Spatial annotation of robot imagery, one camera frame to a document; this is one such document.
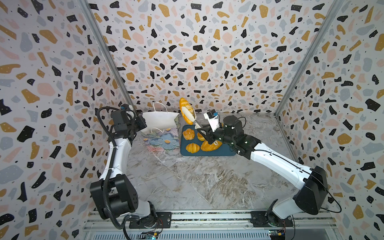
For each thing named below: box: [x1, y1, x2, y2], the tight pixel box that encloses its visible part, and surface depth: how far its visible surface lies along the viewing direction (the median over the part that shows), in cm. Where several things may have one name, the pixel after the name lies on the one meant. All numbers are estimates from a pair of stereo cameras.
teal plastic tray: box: [180, 124, 237, 156], surface depth 100 cm
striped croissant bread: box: [185, 143, 200, 154], surface depth 99 cm
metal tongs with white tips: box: [182, 106, 203, 130], surface depth 73 cm
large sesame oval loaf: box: [200, 140, 223, 152], surface depth 99 cm
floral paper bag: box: [140, 101, 181, 153], surface depth 89 cm
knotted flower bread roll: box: [182, 128, 195, 141], surface depth 105 cm
